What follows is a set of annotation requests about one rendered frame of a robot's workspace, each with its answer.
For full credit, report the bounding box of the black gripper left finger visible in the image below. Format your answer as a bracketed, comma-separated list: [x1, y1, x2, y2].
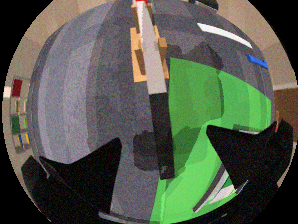
[39, 137, 122, 214]

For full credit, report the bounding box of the green mat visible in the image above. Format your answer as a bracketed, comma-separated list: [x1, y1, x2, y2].
[149, 57, 271, 224]

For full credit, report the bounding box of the white flat bar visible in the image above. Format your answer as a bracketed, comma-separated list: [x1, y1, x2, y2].
[197, 23, 251, 48]

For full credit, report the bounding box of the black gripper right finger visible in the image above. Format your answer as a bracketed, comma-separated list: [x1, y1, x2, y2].
[206, 120, 277, 189]

